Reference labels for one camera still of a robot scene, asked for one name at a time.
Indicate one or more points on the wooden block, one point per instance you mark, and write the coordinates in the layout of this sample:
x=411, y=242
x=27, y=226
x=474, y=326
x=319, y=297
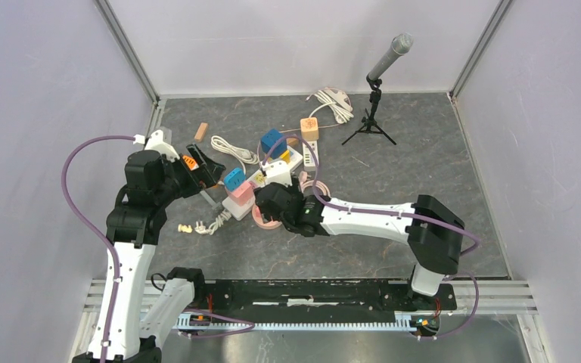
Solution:
x=201, y=132

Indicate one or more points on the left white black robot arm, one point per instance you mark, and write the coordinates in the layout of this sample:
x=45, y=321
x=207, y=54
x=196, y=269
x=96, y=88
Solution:
x=153, y=182

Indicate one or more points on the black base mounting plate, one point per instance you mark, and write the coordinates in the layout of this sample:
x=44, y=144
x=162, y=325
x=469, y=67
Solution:
x=367, y=300

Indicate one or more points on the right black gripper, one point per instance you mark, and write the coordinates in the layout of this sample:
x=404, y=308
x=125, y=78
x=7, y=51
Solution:
x=293, y=190

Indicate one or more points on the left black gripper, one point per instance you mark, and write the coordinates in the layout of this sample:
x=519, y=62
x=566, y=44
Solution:
x=208, y=173

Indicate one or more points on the grey handheld microphone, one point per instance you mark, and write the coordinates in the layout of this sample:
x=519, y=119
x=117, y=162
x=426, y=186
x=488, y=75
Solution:
x=399, y=46

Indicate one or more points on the small blue plug adapter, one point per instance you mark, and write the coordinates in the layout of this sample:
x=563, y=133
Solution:
x=234, y=179

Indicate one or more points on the pink round socket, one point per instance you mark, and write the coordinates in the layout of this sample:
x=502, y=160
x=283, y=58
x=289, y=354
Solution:
x=261, y=222

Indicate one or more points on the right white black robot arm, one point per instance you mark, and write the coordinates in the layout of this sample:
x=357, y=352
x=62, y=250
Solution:
x=431, y=230

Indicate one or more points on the white long power strip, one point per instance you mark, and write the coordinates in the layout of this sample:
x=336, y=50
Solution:
x=277, y=170

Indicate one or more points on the blue cube adapter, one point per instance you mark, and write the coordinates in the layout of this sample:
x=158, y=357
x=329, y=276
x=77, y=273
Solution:
x=268, y=141

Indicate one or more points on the orange power strip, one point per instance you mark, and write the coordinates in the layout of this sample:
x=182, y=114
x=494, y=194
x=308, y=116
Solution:
x=190, y=162

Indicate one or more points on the pink plug adapter on strip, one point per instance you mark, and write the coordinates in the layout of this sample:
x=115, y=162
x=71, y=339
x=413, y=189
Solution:
x=242, y=194

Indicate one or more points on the yellow cube adapter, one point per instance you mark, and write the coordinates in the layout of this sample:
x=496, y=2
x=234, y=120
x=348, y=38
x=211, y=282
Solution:
x=286, y=156

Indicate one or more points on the white green small power strip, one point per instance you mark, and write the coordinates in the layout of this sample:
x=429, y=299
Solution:
x=310, y=151

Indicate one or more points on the orange wooden cube socket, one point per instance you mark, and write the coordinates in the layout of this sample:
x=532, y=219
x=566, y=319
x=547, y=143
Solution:
x=309, y=128

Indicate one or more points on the black tripod microphone stand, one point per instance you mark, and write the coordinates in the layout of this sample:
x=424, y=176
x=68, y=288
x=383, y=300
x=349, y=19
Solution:
x=369, y=123

